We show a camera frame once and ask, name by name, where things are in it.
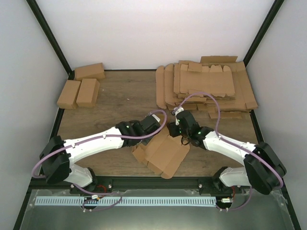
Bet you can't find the left black corner post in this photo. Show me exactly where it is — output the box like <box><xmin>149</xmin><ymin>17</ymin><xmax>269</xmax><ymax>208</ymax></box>
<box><xmin>26</xmin><ymin>0</ymin><xmax>74</xmax><ymax>80</ymax></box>

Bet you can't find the right black corner post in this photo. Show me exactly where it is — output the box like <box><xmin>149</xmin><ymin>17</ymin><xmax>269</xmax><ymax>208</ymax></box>
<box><xmin>243</xmin><ymin>0</ymin><xmax>285</xmax><ymax>66</ymax></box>

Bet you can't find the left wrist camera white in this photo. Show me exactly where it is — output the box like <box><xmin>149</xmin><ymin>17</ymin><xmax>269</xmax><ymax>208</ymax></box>
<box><xmin>147</xmin><ymin>114</ymin><xmax>161</xmax><ymax>123</ymax></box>

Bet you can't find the black corner post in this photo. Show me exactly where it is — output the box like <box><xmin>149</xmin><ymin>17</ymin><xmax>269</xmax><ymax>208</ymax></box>
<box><xmin>243</xmin><ymin>0</ymin><xmax>285</xmax><ymax>66</ymax></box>
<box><xmin>26</xmin><ymin>0</ymin><xmax>74</xmax><ymax>80</ymax></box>

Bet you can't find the stack of flat cardboard sheets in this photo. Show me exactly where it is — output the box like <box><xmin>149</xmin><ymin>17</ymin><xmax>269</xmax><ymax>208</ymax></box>
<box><xmin>155</xmin><ymin>56</ymin><xmax>258</xmax><ymax>119</ymax></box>

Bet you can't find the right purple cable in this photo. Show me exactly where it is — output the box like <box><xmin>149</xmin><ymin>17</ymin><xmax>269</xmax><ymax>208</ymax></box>
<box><xmin>172</xmin><ymin>92</ymin><xmax>284</xmax><ymax>213</ymax></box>

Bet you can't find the cardboard box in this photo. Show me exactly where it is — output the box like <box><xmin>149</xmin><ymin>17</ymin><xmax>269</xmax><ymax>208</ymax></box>
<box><xmin>132</xmin><ymin>127</ymin><xmax>190</xmax><ymax>179</ymax></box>
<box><xmin>76</xmin><ymin>79</ymin><xmax>100</xmax><ymax>107</ymax></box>
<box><xmin>57</xmin><ymin>80</ymin><xmax>81</xmax><ymax>109</ymax></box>
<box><xmin>75</xmin><ymin>63</ymin><xmax>105</xmax><ymax>81</ymax></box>

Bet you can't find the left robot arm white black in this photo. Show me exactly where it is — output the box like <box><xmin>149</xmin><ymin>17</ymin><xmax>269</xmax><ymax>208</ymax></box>
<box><xmin>39</xmin><ymin>115</ymin><xmax>160</xmax><ymax>194</ymax></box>

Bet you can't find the folded cardboard box back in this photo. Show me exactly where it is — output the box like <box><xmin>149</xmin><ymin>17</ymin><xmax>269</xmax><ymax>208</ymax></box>
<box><xmin>75</xmin><ymin>63</ymin><xmax>105</xmax><ymax>81</ymax></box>

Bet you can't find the black aluminium frame rail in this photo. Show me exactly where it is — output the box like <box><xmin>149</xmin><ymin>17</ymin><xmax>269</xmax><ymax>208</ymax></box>
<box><xmin>28</xmin><ymin>175</ymin><xmax>286</xmax><ymax>192</ymax></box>

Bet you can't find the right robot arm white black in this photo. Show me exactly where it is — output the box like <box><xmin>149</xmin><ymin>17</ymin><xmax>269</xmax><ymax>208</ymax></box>
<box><xmin>167</xmin><ymin>110</ymin><xmax>287</xmax><ymax>195</ymax></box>

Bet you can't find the light blue slotted cable duct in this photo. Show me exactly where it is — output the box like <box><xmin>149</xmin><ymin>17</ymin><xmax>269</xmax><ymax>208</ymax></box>
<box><xmin>34</xmin><ymin>196</ymin><xmax>216</xmax><ymax>207</ymax></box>

